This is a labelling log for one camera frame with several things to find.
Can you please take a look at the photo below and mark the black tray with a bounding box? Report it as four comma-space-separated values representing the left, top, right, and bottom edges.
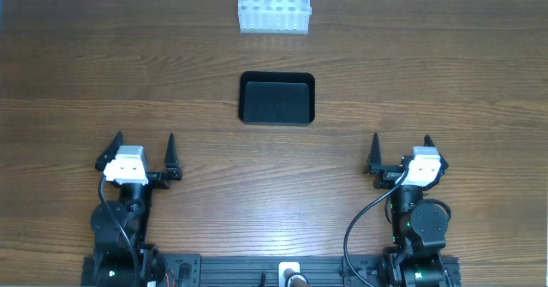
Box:
237, 70, 317, 128

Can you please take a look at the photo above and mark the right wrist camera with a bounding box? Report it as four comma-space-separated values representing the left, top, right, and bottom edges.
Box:
402, 146, 443, 188

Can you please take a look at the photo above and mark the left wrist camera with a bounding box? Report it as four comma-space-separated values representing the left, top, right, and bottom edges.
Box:
102, 144, 150, 187

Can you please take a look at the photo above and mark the mounting rail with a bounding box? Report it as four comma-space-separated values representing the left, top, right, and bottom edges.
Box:
80, 254, 462, 287

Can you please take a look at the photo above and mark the black cable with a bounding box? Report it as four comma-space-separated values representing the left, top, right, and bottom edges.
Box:
97, 174, 142, 287
342, 170, 410, 287

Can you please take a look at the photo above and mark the white test tube rack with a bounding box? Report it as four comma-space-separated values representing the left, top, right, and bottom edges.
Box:
237, 0, 313, 35

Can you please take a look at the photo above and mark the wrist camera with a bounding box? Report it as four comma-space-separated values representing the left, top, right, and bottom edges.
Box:
102, 144, 150, 187
402, 146, 443, 188

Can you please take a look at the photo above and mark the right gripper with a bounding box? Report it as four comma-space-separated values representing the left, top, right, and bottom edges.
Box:
363, 132, 450, 190

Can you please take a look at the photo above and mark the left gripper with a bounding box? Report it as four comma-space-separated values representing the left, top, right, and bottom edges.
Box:
94, 130, 183, 190

